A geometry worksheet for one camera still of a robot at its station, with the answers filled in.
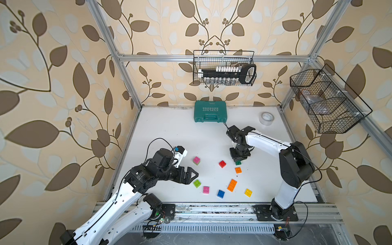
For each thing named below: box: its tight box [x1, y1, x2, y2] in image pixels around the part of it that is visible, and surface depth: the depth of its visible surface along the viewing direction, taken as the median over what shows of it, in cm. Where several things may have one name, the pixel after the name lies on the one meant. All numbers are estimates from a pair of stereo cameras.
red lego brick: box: [218, 160, 227, 169], surface depth 91 cm
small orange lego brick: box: [234, 166, 243, 175], surface depth 90 cm
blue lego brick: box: [216, 189, 226, 199], surface depth 80 cm
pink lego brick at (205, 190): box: [202, 186, 210, 194], surface depth 82 cm
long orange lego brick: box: [226, 178, 238, 193], surface depth 84 cm
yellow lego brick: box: [243, 188, 253, 198], surface depth 82 cm
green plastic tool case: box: [193, 100, 228, 124], surface depth 114 cm
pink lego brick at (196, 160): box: [192, 156, 201, 165], surface depth 91 cm
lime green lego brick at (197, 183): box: [193, 179, 202, 189], surface depth 84 cm
